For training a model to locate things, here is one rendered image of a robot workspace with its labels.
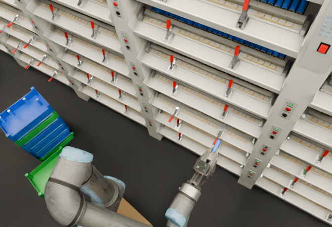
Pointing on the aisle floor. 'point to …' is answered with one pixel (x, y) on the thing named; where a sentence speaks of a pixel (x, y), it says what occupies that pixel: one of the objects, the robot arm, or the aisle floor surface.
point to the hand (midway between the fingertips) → (213, 151)
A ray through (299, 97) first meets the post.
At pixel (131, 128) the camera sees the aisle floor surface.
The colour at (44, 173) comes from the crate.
